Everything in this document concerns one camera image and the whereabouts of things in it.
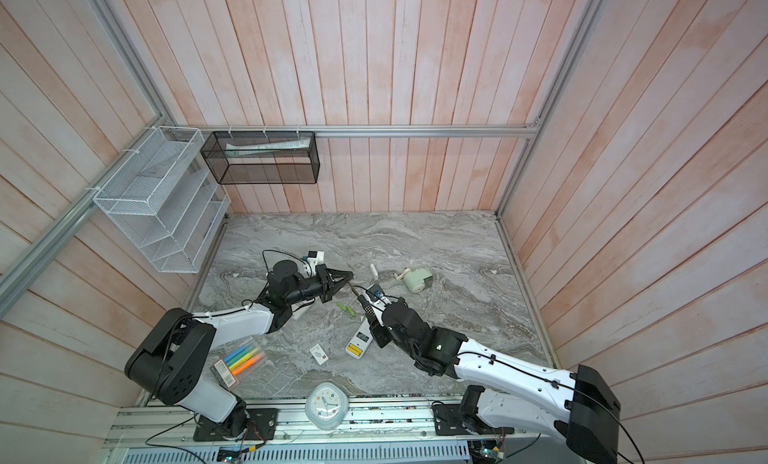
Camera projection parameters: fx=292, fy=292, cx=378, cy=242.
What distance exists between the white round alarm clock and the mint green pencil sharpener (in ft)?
1.26

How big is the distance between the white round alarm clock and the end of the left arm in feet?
0.77

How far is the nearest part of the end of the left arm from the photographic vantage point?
76 cm

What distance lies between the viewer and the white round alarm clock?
732 millimetres

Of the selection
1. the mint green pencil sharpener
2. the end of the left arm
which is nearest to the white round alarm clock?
the end of the left arm

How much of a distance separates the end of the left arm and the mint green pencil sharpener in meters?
0.26

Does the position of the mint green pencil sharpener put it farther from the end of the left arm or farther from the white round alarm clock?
the white round alarm clock

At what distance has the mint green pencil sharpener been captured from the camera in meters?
0.97
